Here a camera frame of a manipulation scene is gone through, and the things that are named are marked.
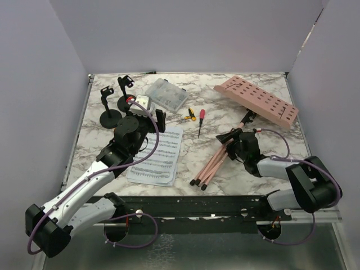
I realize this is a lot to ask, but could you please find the black round microphone stand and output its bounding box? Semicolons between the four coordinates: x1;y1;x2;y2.
117;75;134;113

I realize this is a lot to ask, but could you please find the black stand holding white microphone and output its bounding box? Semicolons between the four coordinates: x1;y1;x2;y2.
100;86;122;129

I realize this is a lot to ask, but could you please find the sheet music page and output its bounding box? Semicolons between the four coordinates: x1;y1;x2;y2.
126;128;184;187
125;126;184;186

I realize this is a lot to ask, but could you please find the pink tripod music stand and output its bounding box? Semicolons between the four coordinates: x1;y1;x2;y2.
190;76;298;190

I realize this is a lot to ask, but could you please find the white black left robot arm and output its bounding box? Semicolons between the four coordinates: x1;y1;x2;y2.
25;109;166;258

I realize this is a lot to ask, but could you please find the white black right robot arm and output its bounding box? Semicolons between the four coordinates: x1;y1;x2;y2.
216;128;343;220

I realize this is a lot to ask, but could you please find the clear plastic screw box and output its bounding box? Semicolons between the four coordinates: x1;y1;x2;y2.
145;78;189;113

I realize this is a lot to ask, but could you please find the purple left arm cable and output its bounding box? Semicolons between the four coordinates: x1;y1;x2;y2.
26;98;161;255

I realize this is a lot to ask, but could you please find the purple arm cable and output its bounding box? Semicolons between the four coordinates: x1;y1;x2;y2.
257;128;343;245
26;98;161;255

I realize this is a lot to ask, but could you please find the red handled screwdriver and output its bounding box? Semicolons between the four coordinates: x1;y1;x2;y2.
198;109;205;138

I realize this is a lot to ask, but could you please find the yellow black T-handle tool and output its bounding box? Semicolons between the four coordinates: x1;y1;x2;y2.
172;107;196;123

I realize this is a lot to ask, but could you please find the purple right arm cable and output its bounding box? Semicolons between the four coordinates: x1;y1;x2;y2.
257;128;343;245

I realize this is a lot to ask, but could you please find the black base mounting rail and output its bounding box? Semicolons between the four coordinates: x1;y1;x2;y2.
104;193;291;235

